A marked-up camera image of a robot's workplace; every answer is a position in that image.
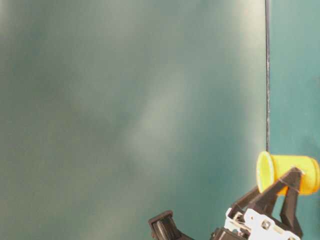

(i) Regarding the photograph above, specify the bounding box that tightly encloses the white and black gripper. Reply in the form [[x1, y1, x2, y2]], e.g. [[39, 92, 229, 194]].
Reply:
[[213, 167, 303, 240]]

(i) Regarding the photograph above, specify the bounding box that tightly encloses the yellow plastic cup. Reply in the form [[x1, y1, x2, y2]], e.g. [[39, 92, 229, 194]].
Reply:
[[256, 151, 320, 195]]

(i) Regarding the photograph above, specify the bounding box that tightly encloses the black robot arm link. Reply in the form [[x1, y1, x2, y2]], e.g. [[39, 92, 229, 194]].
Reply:
[[148, 210, 192, 240]]

